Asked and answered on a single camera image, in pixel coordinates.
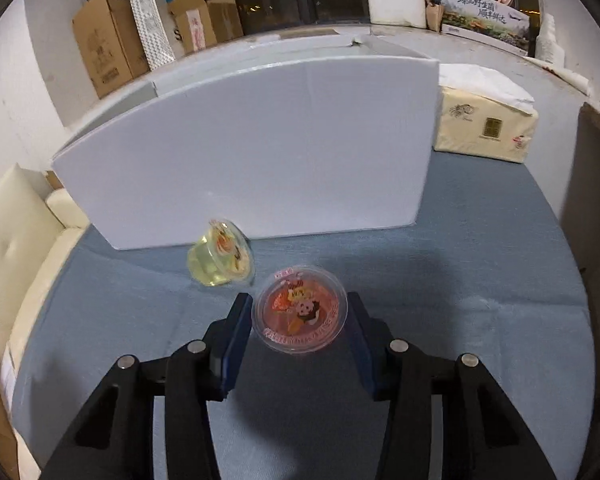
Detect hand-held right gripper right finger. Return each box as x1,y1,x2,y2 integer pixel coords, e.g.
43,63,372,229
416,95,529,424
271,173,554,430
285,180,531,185
346,291,558,480

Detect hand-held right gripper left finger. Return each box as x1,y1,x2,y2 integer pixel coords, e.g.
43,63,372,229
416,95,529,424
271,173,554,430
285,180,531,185
40,291,255,480

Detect red jelly cup panda lid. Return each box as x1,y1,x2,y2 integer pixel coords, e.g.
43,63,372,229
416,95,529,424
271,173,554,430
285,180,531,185
251,265,348,357

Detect pale yellow jelly cup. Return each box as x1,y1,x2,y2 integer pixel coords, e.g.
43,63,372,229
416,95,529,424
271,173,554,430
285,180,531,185
186,218,256,289

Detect grey blue tablecloth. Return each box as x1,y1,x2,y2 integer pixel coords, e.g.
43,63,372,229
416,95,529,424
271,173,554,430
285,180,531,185
10,152,596,480

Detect white paper sheet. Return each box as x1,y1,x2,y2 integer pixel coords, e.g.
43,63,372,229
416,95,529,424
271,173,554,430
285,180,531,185
0,342,21,401

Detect cream leather sofa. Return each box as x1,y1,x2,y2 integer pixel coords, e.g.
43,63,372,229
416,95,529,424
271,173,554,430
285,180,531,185
0,162,91,480

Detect beige tissue pack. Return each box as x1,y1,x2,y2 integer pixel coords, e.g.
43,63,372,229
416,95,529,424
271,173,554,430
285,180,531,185
432,64,540,164

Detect open cardboard box pink label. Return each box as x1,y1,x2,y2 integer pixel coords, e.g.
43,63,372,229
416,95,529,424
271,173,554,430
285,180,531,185
167,0,218,54

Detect tall brown cardboard box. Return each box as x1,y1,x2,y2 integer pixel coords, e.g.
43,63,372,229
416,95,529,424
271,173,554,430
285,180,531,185
71,0,151,100

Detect plain brown cardboard box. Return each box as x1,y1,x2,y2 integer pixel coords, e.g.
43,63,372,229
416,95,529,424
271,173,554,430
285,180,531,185
206,0,245,43

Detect patterned grey gift bag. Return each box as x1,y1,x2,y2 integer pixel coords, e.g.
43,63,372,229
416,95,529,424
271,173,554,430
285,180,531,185
125,0,186,72

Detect white foam box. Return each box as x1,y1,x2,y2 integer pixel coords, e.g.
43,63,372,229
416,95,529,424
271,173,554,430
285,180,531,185
364,0,427,29

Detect long printed carton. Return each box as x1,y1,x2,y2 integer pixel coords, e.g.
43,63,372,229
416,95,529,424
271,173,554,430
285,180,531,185
440,0,531,57

